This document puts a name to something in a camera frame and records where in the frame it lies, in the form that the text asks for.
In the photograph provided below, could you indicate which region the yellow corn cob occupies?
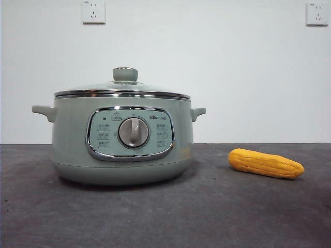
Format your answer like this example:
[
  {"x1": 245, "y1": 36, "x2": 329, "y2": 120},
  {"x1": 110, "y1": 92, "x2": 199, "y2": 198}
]
[{"x1": 228, "y1": 148, "x2": 305, "y2": 179}]

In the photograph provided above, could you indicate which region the white wall socket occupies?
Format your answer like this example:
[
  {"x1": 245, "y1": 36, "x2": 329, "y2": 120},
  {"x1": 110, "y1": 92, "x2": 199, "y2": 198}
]
[
  {"x1": 306, "y1": 2, "x2": 329, "y2": 27},
  {"x1": 82, "y1": 0, "x2": 106, "y2": 25}
]

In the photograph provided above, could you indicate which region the pale green electric pot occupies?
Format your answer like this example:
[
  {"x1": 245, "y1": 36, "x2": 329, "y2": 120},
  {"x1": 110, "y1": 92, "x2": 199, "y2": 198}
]
[{"x1": 31, "y1": 95, "x2": 207, "y2": 186}]

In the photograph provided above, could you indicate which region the glass lid with green knob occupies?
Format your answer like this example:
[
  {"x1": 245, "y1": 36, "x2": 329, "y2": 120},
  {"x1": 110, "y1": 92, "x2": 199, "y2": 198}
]
[{"x1": 54, "y1": 66, "x2": 191, "y2": 100}]

